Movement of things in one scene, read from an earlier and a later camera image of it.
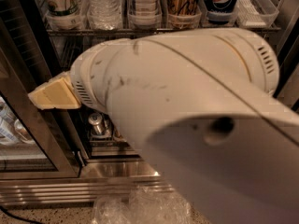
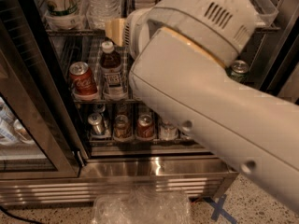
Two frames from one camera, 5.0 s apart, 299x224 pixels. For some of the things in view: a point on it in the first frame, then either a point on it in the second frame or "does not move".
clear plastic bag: [143, 204] does not move
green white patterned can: [62, 0] does not move
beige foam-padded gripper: [83, 80] → [132, 32]
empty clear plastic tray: [255, 9] does not move
